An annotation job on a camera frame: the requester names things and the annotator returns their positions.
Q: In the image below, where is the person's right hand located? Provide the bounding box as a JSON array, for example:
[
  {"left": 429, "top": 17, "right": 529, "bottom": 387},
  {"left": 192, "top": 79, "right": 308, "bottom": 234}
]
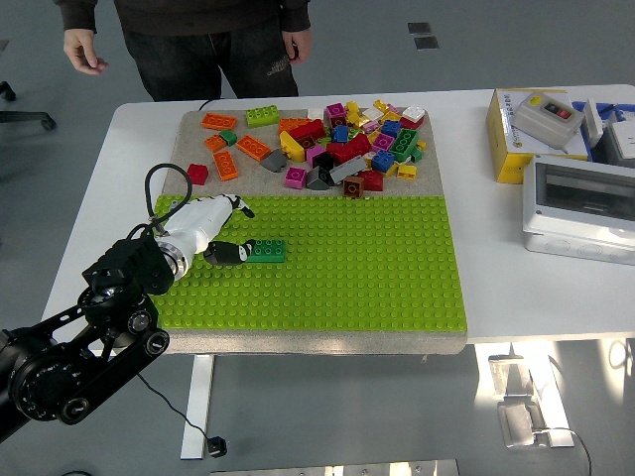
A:
[{"left": 63, "top": 27, "right": 110, "bottom": 76}]

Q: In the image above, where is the person's left hand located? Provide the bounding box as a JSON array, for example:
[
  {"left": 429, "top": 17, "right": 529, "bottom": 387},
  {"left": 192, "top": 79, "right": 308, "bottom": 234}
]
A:
[{"left": 281, "top": 28, "right": 314, "bottom": 64}]

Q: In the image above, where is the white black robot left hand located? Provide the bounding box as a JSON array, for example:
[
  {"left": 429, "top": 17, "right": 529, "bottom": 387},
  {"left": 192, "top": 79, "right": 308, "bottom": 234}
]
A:
[{"left": 159, "top": 193, "right": 258, "bottom": 268}]

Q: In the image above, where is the dark green flat-lying eight-stud brick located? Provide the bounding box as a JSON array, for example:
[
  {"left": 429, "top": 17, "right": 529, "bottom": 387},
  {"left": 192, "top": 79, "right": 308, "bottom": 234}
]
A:
[{"left": 245, "top": 238, "right": 287, "bottom": 264}]

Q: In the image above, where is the lime green eight-stud brick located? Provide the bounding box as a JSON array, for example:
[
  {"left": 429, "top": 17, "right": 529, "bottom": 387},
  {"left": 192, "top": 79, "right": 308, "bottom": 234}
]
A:
[{"left": 245, "top": 105, "right": 281, "bottom": 130}]

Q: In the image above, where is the red eight-stud brick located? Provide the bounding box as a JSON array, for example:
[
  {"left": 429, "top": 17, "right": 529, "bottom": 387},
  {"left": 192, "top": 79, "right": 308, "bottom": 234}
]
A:
[
  {"left": 289, "top": 118, "right": 326, "bottom": 149},
  {"left": 325, "top": 133, "right": 372, "bottom": 165}
]

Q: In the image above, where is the yellow curved brick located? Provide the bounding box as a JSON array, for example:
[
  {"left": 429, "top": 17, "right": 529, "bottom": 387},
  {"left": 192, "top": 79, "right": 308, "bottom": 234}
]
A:
[{"left": 278, "top": 130, "right": 305, "bottom": 163}]

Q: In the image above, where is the dark grey slope brick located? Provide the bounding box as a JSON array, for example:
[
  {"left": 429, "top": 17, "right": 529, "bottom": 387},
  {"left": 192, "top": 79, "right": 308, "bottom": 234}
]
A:
[{"left": 305, "top": 166, "right": 332, "bottom": 190}]

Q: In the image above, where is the red and white brick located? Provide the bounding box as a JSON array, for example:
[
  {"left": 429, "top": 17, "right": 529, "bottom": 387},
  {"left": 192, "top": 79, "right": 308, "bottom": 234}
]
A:
[{"left": 399, "top": 105, "right": 428, "bottom": 131}]

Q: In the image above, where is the long grey slope brick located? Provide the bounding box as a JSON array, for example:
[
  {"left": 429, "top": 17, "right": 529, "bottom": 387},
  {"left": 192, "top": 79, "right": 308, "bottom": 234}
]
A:
[{"left": 327, "top": 155, "right": 367, "bottom": 185}]

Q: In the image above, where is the lime green studded baseplate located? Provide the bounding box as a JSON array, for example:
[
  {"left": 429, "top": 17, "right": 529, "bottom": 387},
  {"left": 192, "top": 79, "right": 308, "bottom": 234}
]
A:
[{"left": 148, "top": 194, "right": 471, "bottom": 333}]

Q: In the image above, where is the dark green tilted brick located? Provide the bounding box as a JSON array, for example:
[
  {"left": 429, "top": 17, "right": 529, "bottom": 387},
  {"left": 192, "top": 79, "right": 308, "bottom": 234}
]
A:
[{"left": 388, "top": 127, "right": 420, "bottom": 163}]

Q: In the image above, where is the red slope brick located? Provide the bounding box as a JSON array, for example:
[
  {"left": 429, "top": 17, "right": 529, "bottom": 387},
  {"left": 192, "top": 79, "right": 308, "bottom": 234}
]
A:
[{"left": 357, "top": 169, "right": 385, "bottom": 192}]

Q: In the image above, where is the black chair base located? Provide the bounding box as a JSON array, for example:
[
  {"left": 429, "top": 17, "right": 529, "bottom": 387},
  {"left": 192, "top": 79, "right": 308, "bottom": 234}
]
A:
[{"left": 0, "top": 80, "right": 57, "bottom": 132}]

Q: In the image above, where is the person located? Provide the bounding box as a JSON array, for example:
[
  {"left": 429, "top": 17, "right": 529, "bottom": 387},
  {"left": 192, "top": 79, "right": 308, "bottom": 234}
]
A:
[{"left": 52, "top": 0, "right": 314, "bottom": 103}]

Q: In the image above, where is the white table leg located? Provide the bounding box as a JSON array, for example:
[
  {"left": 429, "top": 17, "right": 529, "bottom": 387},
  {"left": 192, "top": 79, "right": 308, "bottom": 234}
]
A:
[
  {"left": 474, "top": 342, "right": 575, "bottom": 450},
  {"left": 180, "top": 354, "right": 217, "bottom": 460}
]

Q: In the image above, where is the yellow cardboard box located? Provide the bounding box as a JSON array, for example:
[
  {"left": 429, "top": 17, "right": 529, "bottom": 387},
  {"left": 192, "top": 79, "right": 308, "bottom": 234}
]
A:
[{"left": 484, "top": 88, "right": 591, "bottom": 185}]

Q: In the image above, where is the white plastic plate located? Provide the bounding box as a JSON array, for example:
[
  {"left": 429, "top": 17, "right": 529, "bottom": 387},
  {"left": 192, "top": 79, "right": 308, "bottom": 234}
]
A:
[{"left": 580, "top": 97, "right": 605, "bottom": 149}]

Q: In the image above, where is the blue cardboard box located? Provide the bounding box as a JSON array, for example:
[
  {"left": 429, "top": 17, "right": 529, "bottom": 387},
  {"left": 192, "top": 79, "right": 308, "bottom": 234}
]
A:
[{"left": 570, "top": 100, "right": 635, "bottom": 165}]

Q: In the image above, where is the black plug with cord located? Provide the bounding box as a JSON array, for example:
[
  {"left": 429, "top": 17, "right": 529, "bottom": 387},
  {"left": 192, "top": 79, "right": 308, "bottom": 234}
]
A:
[{"left": 136, "top": 372, "right": 229, "bottom": 458}]

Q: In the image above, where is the white electrical enclosure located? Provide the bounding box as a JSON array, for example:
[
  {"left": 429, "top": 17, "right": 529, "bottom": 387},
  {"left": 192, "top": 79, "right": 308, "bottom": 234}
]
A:
[{"left": 521, "top": 153, "right": 635, "bottom": 267}]

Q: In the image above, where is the white wall socket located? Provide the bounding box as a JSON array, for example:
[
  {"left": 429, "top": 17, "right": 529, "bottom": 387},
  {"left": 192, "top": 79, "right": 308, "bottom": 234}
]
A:
[{"left": 607, "top": 120, "right": 635, "bottom": 161}]

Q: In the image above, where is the thin black floor cable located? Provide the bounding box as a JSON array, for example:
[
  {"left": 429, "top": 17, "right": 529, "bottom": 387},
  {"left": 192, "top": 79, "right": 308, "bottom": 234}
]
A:
[{"left": 570, "top": 429, "right": 594, "bottom": 476}]

